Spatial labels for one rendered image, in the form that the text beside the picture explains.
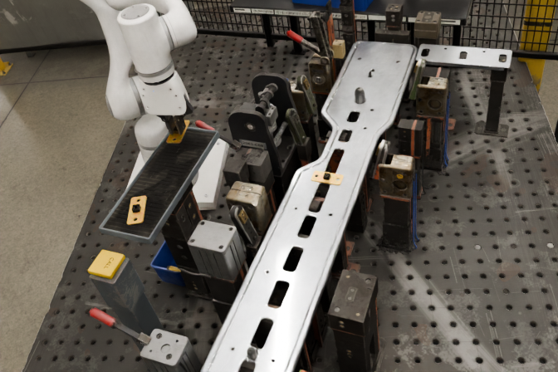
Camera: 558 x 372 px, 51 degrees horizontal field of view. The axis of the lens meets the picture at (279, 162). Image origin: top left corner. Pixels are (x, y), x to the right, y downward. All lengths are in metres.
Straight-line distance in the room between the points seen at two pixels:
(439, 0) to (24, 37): 3.07
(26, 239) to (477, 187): 2.25
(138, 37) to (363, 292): 0.73
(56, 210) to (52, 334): 1.51
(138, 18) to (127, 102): 0.54
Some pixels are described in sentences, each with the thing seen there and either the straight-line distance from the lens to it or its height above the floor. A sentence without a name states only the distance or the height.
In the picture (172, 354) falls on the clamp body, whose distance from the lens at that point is 1.27.
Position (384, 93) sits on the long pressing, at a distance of 1.82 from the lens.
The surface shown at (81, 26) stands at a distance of 4.26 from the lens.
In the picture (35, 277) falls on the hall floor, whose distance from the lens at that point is 3.06.
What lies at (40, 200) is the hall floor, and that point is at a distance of 3.43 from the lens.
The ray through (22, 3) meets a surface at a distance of 4.31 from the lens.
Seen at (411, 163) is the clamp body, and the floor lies 1.04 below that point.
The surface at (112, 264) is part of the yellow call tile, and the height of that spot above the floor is 1.16.
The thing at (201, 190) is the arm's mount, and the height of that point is 0.74.
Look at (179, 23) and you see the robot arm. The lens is 1.31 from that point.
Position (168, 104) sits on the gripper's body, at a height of 1.32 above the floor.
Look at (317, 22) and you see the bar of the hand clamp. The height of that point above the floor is 1.20.
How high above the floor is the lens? 2.12
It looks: 43 degrees down
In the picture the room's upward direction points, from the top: 12 degrees counter-clockwise
